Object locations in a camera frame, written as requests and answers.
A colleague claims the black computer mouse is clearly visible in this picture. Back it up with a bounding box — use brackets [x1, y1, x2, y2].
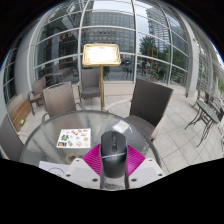
[99, 130, 129, 180]

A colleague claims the white printed mouse pad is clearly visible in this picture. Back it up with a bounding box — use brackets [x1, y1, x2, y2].
[38, 160, 73, 178]

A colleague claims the colourful picture menu card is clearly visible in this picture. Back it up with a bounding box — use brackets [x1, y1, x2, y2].
[56, 128, 92, 149]

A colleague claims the tan tape roll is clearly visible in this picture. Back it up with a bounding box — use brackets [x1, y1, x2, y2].
[64, 152, 81, 165]

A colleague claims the wooden slat bench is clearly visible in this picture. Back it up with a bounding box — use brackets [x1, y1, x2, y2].
[9, 97, 33, 133]

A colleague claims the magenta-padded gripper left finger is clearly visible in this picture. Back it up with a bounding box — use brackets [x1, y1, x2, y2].
[64, 143, 102, 190]

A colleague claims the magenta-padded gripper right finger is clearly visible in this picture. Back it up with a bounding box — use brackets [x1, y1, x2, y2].
[126, 144, 166, 190]

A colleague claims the gold framed menu stand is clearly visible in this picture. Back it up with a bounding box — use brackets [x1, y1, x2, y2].
[81, 43, 122, 113]

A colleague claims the small metal-legged side table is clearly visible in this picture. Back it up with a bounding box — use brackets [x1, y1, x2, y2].
[184, 96, 224, 148]

